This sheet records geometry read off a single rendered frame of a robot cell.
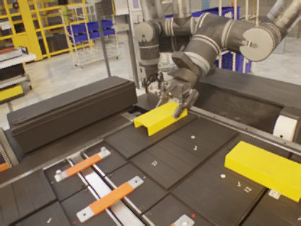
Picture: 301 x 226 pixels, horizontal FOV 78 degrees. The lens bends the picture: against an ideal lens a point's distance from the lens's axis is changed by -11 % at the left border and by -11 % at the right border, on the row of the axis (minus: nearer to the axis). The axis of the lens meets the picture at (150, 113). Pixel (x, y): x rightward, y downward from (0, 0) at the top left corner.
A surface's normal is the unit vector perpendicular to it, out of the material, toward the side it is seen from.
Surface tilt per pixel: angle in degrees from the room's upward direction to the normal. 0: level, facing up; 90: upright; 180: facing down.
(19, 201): 0
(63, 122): 90
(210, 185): 0
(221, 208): 0
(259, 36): 84
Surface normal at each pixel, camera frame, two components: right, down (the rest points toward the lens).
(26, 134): 0.64, 0.29
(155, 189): -0.11, -0.88
